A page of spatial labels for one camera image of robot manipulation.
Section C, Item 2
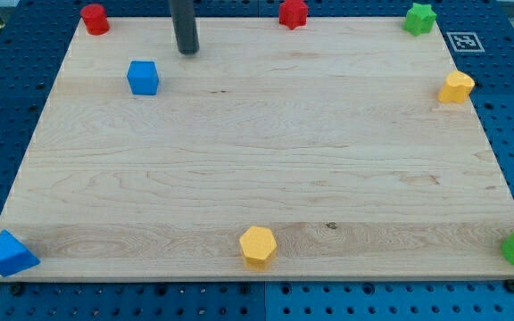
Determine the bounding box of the light wooden board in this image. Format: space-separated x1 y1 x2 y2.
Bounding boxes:
0 17 514 282

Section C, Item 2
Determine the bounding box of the yellow hexagon block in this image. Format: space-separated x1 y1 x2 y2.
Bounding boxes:
239 226 278 271

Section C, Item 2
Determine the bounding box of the blue cube block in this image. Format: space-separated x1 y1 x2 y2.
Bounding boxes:
127 61 160 95

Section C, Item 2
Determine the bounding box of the red star block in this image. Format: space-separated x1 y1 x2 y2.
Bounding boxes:
278 0 309 29

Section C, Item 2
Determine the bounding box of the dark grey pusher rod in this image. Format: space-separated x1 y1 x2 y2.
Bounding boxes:
168 0 199 55

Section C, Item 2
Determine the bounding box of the yellow heart block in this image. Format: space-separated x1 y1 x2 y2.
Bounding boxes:
437 70 476 103

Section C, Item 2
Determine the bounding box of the green star block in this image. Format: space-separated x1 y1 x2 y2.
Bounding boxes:
402 3 436 37

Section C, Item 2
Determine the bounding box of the red cylinder block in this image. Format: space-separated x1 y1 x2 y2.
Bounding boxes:
80 4 110 36

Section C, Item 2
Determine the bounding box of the white fiducial marker tag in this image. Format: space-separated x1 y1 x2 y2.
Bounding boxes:
446 31 485 53

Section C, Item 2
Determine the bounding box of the blue triangle block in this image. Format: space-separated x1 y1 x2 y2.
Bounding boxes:
0 230 40 277

